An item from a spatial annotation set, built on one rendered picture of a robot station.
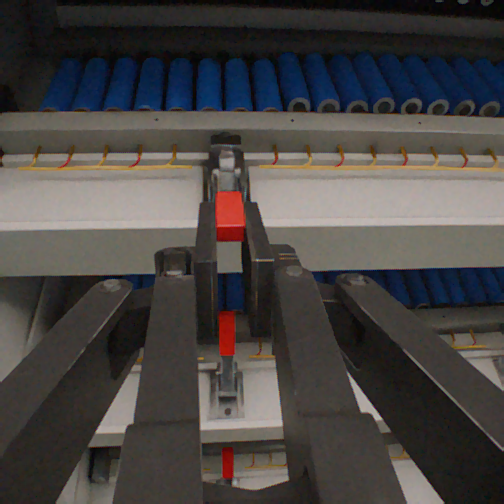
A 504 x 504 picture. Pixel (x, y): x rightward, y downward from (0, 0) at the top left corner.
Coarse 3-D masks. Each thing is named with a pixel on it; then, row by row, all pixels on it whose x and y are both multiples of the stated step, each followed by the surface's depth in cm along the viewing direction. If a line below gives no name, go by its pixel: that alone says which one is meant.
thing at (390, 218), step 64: (0, 64) 28; (0, 192) 24; (64, 192) 24; (128, 192) 24; (192, 192) 25; (256, 192) 25; (320, 192) 25; (384, 192) 25; (448, 192) 26; (0, 256) 24; (64, 256) 24; (128, 256) 25; (320, 256) 26; (384, 256) 26; (448, 256) 27
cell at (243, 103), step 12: (240, 60) 31; (228, 72) 30; (240, 72) 29; (228, 84) 29; (240, 84) 28; (228, 96) 28; (240, 96) 28; (228, 108) 27; (240, 108) 27; (252, 108) 28
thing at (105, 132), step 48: (0, 144) 24; (48, 144) 25; (96, 144) 25; (144, 144) 25; (192, 144) 25; (288, 144) 26; (336, 144) 26; (384, 144) 26; (432, 144) 26; (480, 144) 27
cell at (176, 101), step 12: (180, 60) 30; (180, 72) 29; (192, 72) 30; (168, 84) 29; (180, 84) 28; (192, 84) 29; (168, 96) 28; (180, 96) 27; (192, 96) 29; (168, 108) 27; (180, 108) 27
